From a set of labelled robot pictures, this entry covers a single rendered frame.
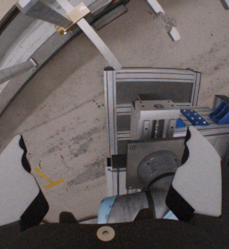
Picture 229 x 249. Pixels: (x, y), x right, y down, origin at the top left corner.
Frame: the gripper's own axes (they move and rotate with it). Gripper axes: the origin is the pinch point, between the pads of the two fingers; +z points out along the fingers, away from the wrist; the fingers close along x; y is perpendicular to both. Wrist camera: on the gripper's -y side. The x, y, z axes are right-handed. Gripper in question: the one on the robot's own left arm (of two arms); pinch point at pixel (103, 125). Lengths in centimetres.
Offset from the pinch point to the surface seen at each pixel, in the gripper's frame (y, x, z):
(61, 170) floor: 133, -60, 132
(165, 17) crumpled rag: -17, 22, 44
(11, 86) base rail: 8, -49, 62
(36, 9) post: -14.7, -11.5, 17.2
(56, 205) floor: 218, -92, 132
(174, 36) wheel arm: -10, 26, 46
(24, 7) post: -14.8, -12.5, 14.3
